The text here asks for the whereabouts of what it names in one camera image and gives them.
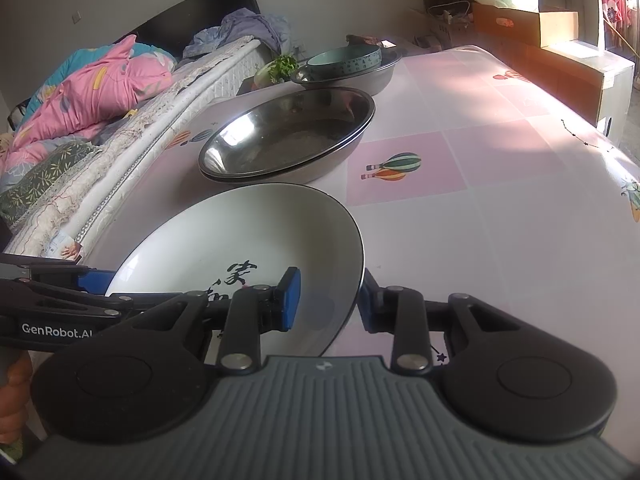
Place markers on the white ceramic plate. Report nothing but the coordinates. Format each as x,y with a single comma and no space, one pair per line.
225,230

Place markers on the green ceramic bowl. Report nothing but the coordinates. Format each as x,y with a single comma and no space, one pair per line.
350,66

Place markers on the dark red vegetable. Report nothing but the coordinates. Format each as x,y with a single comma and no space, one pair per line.
362,40

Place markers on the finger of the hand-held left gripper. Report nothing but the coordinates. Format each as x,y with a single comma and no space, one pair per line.
75,302
97,280

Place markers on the large stainless steel bowl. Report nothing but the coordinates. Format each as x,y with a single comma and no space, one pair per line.
280,135
320,170

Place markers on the pink quilt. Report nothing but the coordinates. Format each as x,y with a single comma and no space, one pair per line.
85,95

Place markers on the mattress label tag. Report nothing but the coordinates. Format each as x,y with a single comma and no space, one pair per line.
62,247

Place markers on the white mattress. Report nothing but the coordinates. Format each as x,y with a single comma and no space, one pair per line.
165,100

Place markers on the large white cardboard box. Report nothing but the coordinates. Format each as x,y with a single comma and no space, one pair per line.
610,85

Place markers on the black bed headboard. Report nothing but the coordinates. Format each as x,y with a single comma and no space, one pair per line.
210,10

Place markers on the brown cardboard box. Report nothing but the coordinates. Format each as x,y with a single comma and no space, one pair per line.
450,35

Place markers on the person's left hand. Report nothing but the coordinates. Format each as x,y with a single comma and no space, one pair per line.
17,395

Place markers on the thin wooden stick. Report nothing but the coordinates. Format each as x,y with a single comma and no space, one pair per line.
622,37

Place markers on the napa cabbage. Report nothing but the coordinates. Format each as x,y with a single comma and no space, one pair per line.
261,75

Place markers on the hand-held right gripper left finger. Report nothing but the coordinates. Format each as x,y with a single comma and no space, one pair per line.
292,300

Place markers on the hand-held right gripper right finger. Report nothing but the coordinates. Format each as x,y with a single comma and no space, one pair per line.
367,300

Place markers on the green leafy herb bunch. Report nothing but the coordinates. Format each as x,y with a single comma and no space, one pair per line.
284,67

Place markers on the orange cardboard box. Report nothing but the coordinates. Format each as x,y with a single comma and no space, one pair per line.
500,25

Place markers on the blue-grey clothes pile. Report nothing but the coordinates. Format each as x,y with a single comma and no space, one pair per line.
240,32

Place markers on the green patterned pillow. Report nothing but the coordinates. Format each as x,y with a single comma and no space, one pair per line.
45,175

